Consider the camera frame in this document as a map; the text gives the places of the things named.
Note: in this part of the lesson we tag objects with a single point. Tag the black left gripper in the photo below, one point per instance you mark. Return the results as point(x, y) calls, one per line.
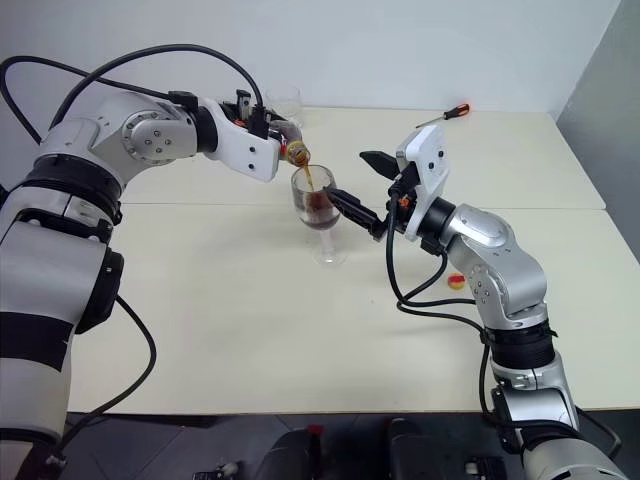
point(231, 107)

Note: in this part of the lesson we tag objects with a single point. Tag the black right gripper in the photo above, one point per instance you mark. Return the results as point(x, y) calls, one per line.
point(404, 185)

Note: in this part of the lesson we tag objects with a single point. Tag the small cola bottle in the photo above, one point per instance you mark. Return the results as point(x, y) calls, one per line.
point(297, 152)

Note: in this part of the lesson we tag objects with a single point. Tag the clear wine glass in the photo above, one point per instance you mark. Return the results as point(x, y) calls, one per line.
point(320, 215)

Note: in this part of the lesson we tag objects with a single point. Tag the red yellow bottle cap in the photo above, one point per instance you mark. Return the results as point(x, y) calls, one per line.
point(456, 283)

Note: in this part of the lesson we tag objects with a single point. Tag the dark rounded shape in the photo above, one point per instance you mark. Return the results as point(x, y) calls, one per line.
point(415, 450)
point(290, 455)

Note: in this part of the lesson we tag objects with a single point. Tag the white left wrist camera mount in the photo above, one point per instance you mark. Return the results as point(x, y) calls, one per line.
point(245, 150)

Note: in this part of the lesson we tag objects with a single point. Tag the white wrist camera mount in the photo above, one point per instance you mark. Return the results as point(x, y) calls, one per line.
point(245, 150)
point(430, 165)

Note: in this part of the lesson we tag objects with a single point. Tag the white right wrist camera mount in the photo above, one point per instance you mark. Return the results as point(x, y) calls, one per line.
point(430, 165)

